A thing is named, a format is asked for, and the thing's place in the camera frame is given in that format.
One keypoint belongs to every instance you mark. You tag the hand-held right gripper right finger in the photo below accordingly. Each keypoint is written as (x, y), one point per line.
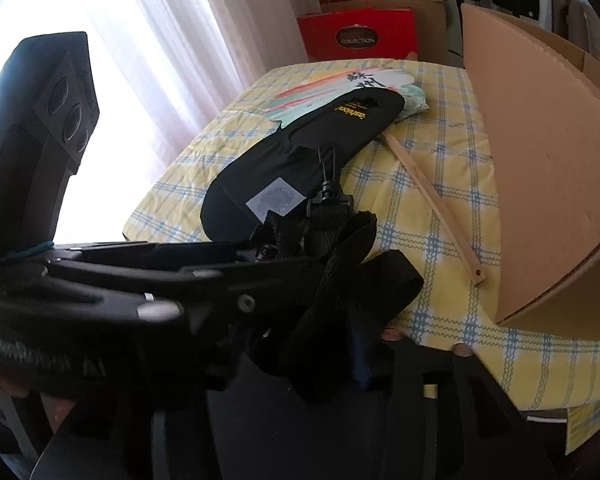
(362, 366)

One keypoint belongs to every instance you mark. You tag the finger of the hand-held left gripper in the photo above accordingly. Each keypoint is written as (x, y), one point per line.
(180, 254)
(260, 290)

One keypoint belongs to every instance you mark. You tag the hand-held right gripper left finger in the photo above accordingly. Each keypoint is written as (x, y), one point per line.
(125, 450)

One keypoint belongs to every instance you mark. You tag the large cardboard box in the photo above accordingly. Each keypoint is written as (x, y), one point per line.
(545, 175)

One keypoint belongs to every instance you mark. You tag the person's left hand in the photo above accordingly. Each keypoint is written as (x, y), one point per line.
(60, 416)

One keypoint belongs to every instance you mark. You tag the yellow plaid tablecloth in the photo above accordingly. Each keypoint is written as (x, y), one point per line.
(420, 220)

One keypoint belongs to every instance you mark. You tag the white sheer curtain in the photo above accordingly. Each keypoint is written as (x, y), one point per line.
(180, 35)

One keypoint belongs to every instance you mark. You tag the pale green patterned cloth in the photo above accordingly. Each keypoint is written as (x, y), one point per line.
(414, 102)

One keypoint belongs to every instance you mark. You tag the red gift box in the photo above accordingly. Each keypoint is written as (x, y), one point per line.
(360, 35)

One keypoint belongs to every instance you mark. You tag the beige sofa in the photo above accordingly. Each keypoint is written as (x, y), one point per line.
(577, 12)

